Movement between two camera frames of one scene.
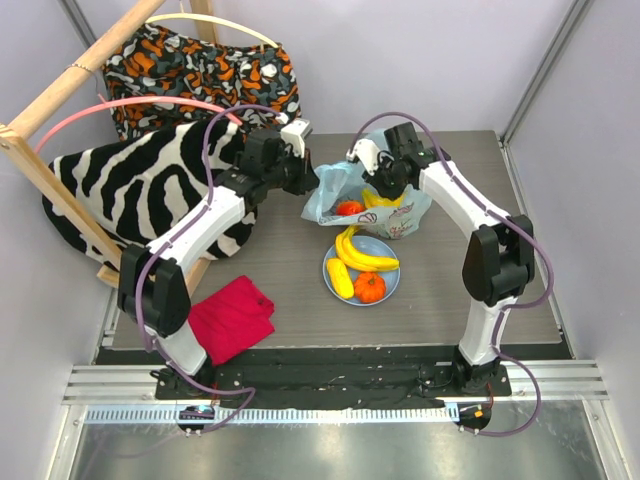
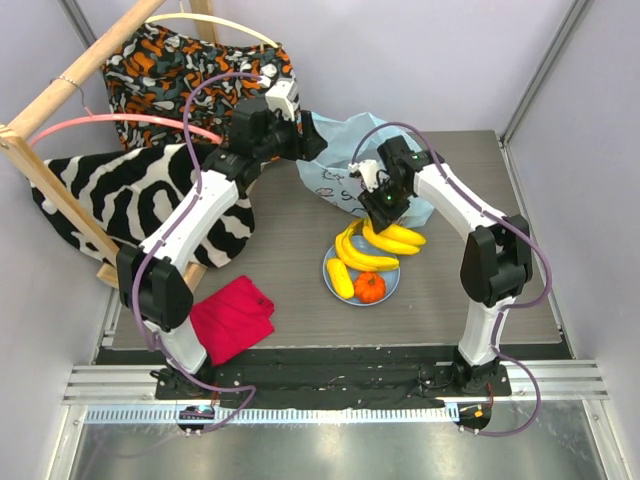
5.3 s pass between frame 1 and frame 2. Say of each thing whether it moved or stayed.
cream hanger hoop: stayed
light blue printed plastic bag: moved
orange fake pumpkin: stayed
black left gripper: moved
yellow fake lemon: stayed
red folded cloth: stayed
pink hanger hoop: moved
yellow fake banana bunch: stayed
